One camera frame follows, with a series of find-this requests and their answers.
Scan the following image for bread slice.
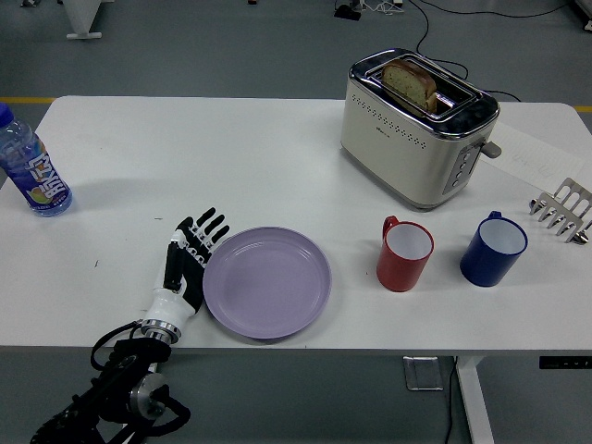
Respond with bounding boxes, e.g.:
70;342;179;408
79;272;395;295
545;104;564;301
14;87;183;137
380;57;438;115

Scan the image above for red cup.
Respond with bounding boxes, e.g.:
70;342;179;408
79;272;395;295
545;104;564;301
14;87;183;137
375;215;436;293

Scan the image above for black table control panel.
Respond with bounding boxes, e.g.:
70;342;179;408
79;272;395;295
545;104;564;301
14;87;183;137
538;355;592;370

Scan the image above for white stand foot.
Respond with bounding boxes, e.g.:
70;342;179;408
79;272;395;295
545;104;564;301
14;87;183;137
63;0;103;41

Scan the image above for black cable under table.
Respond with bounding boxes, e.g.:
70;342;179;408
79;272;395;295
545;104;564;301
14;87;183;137
442;354;459;444

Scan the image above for cream and chrome toaster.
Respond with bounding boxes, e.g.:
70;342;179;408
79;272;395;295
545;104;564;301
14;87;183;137
339;46;502;213

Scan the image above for white furniture piece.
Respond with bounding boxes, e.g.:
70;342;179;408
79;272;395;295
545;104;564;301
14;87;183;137
575;0;592;32

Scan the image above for white paper sheet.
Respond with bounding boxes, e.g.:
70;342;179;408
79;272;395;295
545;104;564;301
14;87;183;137
478;117;584;191

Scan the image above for purple plate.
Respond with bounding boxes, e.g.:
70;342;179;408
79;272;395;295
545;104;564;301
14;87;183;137
202;226;333;341

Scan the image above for blue drink bottle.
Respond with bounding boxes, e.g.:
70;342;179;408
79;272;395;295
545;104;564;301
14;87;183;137
0;102;74;218

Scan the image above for clear plastic floor plate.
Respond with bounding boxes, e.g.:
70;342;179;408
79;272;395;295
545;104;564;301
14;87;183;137
401;354;445;392

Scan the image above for white cable bundle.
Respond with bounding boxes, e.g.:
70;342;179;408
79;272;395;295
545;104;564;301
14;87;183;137
360;0;404;14

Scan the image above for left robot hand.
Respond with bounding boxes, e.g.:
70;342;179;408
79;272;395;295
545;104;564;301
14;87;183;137
145;206;231;327

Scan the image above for silver metal toast rack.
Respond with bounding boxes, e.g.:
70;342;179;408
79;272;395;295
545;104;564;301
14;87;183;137
528;177;592;244

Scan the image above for black floor cable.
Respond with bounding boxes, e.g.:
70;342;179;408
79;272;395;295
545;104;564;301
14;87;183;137
415;0;574;19

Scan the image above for blue cup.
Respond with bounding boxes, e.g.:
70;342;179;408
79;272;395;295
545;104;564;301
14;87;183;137
459;210;529;288

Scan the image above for black toaster power cable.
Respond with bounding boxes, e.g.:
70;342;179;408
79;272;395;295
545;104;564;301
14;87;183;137
406;0;522;103

